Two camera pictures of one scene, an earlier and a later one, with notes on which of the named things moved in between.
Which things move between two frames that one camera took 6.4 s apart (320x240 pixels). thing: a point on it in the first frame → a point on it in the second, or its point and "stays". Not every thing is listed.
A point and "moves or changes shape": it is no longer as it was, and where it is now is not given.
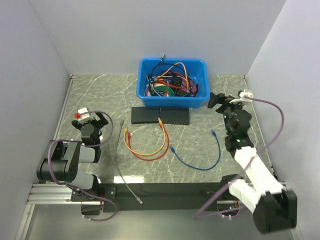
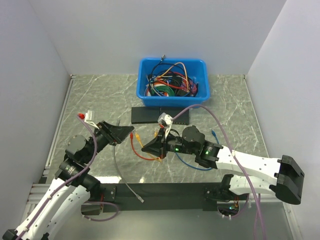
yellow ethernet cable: (125, 131) moves or changes shape
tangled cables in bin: (169, 80) stays
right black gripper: (221, 99) → (158, 146)
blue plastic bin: (196, 67) stays
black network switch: (175, 115) stays
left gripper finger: (74, 123) → (118, 133)
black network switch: (145, 115) stays
